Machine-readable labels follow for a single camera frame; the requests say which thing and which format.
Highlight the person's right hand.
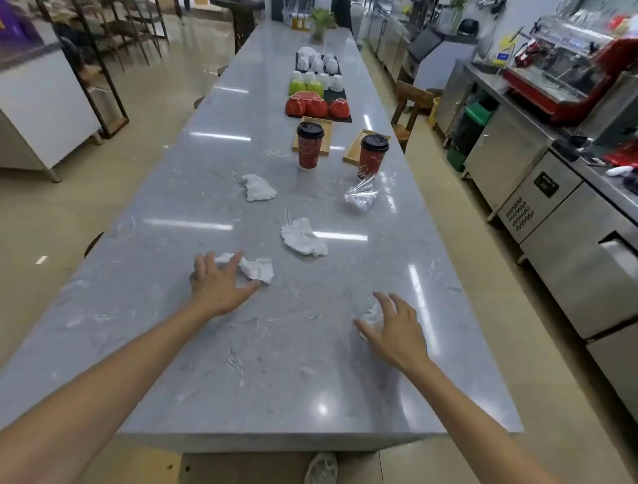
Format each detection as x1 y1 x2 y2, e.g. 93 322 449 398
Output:
352 292 433 374

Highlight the person's left hand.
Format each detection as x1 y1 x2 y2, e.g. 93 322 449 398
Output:
189 251 261 318

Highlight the white tissue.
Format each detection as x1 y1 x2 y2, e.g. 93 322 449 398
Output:
214 251 274 286
241 174 278 202
280 217 329 258
356 304 385 341

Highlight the clear plastic wrap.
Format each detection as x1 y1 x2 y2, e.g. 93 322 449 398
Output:
344 174 383 213

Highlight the red paper cup black lid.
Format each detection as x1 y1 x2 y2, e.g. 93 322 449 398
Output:
296 121 326 170
356 133 390 180

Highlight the wooden serving tray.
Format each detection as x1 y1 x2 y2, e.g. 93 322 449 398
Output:
342 128 392 166
292 117 334 156

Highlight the person's right forearm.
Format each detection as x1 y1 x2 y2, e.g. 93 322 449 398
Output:
404 358 567 484

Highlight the person's left forearm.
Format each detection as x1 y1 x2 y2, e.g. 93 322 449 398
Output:
0 301 228 484

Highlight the person's right white shoe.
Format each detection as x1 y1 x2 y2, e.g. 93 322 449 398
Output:
304 451 340 484

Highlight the grey marble table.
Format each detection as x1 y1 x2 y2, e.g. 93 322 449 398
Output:
0 19 524 452

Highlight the black metal rack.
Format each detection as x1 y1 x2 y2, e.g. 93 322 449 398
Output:
35 0 130 140

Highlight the steel refrigerated counter with vent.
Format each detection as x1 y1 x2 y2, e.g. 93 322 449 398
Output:
496 149 638 340

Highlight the steel counter cabinet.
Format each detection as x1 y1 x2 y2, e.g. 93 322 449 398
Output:
438 62 559 223

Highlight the black ribbed rubber mat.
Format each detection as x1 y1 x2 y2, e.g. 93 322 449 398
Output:
284 74 353 124
294 49 343 76

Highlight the steel undercounter fridge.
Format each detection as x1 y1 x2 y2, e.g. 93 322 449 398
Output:
585 334 638 422

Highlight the green lidded waste bin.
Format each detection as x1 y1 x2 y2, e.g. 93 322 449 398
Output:
446 97 499 173

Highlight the wooden bar stool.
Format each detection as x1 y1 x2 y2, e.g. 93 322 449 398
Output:
391 80 435 153

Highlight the white counter cabinet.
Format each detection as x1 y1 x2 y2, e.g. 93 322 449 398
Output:
0 42 103 183

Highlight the wooden dining chair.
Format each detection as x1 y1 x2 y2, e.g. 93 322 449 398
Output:
134 0 170 56
97 0 150 68

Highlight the grey ice machine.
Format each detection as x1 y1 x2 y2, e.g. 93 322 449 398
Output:
401 25 479 93

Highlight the potted green plant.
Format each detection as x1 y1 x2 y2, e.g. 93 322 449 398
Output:
308 7 339 45

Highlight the red espresso machine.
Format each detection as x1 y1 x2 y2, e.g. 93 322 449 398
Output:
502 15 638 124

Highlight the steel back counter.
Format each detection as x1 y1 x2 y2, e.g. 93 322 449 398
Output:
366 0 419 83

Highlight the black hanging apron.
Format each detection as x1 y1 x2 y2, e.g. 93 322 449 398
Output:
331 0 354 31

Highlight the purple display box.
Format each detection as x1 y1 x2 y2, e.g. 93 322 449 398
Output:
0 0 41 51

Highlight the dark pedestal table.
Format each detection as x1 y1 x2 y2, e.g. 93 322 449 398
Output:
211 0 265 53

